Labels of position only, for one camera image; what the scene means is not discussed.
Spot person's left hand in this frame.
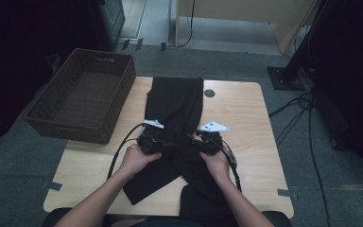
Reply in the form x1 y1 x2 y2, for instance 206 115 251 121
119 144 164 178

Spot black metal stand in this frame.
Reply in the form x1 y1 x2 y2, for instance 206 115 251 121
267 0 329 92

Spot thin black hanging cable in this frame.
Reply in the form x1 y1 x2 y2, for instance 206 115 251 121
178 0 197 49

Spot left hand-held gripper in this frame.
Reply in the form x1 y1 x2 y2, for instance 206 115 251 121
136 118 173 155

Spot black floor cable bundle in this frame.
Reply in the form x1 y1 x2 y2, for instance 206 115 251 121
268 91 316 148

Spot long black floor cable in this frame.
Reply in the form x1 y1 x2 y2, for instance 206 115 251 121
306 103 332 227

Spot black pants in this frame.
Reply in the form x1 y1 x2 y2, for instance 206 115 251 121
122 77 244 227

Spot person's right hand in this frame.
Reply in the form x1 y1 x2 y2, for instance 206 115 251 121
199 150 233 181

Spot brown woven basket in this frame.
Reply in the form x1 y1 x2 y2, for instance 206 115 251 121
24 47 137 145

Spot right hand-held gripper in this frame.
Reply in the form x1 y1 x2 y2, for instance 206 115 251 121
190 121 231 156

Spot dark curtain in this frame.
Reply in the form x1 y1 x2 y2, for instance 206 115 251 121
308 0 363 187
0 0 105 149

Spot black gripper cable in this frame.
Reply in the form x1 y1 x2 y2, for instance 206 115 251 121
107 122 146 181
220 138 243 193

